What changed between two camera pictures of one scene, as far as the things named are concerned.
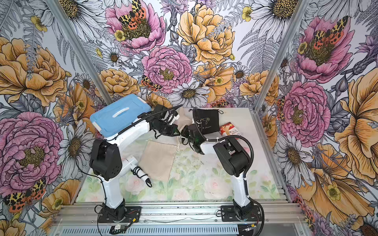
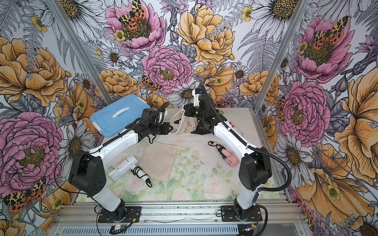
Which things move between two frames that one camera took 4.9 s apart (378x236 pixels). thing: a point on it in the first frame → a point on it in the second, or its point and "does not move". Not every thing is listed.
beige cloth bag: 158,159 does not move
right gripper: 184,132 → 188,112
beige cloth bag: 185,117 does not move
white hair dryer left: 130,164 does not move
